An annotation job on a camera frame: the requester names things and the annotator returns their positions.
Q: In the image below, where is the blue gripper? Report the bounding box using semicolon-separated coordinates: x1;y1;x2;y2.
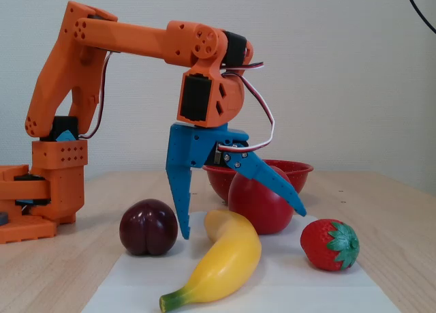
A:
166;121;307;241

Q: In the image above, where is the yellow toy banana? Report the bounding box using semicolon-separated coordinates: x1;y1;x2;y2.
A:
159;209;262;313

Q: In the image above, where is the red speckled bowl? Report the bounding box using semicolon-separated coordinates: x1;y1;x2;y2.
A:
203;159;315;204

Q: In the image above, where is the red toy apple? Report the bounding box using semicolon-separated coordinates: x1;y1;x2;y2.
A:
228;165;296;235

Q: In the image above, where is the dark purple toy plum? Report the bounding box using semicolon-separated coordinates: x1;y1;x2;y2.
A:
119;198;179;256

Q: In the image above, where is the red toy strawberry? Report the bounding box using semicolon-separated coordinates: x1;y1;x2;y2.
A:
300;218;360;272

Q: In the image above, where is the white paper sheet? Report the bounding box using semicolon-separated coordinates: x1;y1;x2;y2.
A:
80;210;402;313

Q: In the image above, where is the white red black servo wire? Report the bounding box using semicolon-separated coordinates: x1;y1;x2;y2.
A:
78;50;114;140
219;62;275;157

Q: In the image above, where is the black cable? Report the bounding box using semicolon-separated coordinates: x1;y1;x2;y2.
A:
403;0;436;34

